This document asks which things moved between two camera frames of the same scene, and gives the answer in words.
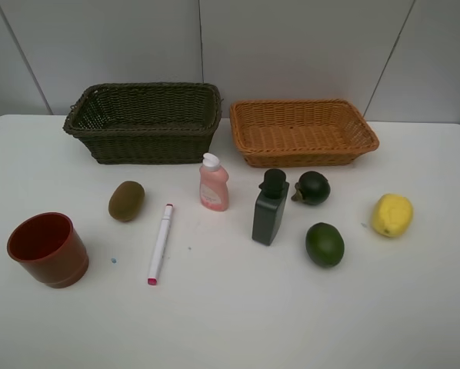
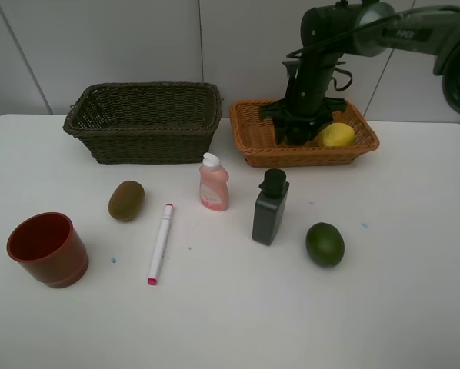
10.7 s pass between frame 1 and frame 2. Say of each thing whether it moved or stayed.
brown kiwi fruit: stayed
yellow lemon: moved
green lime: stayed
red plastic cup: stayed
